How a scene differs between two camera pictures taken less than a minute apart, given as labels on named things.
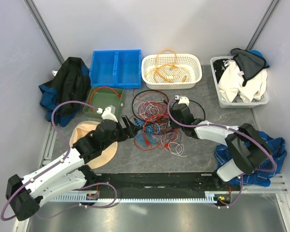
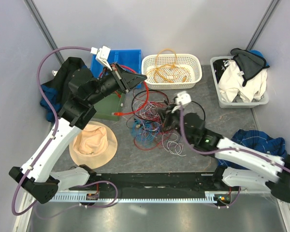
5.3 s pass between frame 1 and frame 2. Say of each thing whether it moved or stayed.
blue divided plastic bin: stayed
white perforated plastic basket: stayed
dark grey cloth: stayed
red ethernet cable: moved
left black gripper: moved
